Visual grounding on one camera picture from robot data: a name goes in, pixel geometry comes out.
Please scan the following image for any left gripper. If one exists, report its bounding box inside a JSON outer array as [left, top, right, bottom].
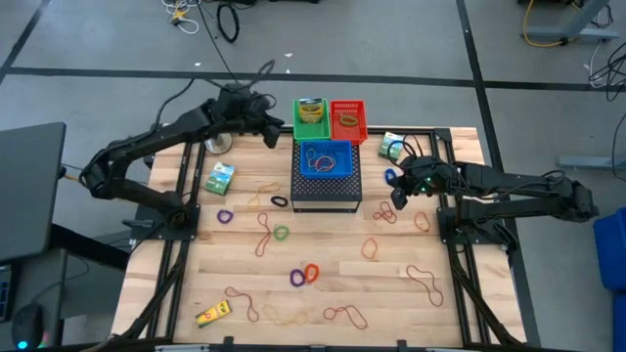
[[213, 89, 287, 150]]

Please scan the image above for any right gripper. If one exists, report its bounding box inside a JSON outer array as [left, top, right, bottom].
[[389, 154, 459, 212]]

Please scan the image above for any green plastic basket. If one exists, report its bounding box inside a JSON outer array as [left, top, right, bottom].
[[291, 98, 332, 144]]

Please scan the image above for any red plastic basket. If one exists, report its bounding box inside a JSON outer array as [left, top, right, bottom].
[[330, 100, 369, 147]]

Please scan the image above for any orange rubber band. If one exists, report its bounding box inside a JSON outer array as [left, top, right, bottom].
[[360, 237, 380, 261], [413, 210, 432, 234]]

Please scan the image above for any blue plastic basket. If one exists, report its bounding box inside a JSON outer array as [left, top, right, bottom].
[[298, 140, 355, 180]]

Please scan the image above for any long red rubber band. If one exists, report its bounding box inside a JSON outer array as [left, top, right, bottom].
[[253, 211, 274, 259]]

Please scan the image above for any black side desk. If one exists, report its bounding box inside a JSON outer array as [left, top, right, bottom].
[[0, 222, 131, 352]]

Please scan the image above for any grey desk leg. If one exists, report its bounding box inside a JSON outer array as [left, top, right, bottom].
[[525, 0, 620, 43]]

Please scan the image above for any large dark desk monitor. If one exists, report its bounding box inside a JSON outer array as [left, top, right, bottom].
[[0, 121, 67, 264]]

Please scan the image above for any white bulb brass lamp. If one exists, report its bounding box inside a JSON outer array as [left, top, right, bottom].
[[203, 130, 234, 156]]

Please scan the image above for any tan rubber band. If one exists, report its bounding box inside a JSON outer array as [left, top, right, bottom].
[[246, 182, 283, 210]]

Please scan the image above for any black perforated metal stand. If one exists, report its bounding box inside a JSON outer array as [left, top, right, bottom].
[[290, 141, 364, 214]]

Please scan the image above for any dark red rubber band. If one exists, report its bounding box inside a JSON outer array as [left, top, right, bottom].
[[405, 264, 445, 309]]

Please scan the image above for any yellow crayon box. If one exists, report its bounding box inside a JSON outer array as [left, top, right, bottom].
[[195, 299, 233, 329]]

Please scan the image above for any blue storage bin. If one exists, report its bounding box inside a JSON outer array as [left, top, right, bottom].
[[612, 292, 626, 352], [593, 206, 626, 293]]

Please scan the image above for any black computer mouse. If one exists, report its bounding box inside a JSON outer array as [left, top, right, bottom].
[[10, 302, 45, 351]]

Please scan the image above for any black keyboard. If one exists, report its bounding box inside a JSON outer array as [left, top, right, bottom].
[[0, 265, 13, 324]]

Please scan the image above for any long black floor cable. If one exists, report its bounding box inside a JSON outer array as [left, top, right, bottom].
[[195, 0, 241, 87]]

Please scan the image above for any coiled black floor cable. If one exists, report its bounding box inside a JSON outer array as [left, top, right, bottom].
[[216, 1, 241, 44]]

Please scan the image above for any white floor cable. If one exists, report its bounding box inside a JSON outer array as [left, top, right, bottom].
[[160, 0, 201, 35]]

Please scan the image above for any yellow floor cable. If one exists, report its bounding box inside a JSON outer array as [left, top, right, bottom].
[[521, 0, 568, 49]]

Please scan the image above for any black cable bundle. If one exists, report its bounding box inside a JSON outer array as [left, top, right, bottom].
[[589, 38, 626, 102]]

